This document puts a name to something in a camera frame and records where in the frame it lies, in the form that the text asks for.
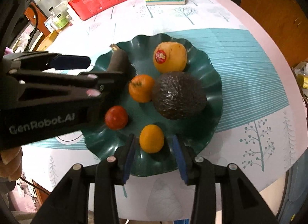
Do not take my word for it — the overripe dark banana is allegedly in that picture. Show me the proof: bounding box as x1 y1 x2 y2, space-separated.
107 44 130 73

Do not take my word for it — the red cherry tomato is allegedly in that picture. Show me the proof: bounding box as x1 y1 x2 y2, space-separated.
104 105 128 130

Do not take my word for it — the orange tangerine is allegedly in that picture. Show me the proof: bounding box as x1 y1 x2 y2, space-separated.
139 124 164 153
128 75 155 103

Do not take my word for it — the yellow orange with sticker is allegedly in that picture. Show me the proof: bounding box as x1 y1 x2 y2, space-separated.
153 41 187 74

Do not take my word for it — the dark avocado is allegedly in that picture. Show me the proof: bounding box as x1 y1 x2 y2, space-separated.
152 72 207 120

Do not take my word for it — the person left hand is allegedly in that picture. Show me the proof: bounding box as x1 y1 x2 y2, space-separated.
0 147 23 181

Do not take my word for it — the yellow flat box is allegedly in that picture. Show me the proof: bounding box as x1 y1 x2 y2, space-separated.
37 31 59 51

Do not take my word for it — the green label bottle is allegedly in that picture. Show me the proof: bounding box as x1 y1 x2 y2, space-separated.
49 7 68 29

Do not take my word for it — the dark green wavy plate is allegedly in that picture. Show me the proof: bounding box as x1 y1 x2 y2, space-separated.
82 33 223 177

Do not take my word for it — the black cable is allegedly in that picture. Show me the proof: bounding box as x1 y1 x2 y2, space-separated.
23 4 40 52

